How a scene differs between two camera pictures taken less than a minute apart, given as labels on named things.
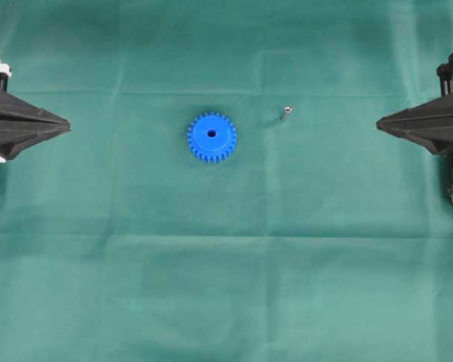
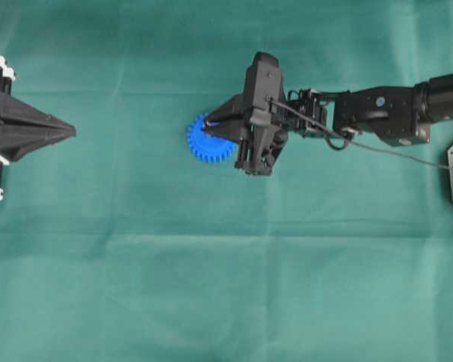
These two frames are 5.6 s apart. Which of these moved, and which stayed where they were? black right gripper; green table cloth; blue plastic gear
Moved: black right gripper
Stayed: green table cloth; blue plastic gear
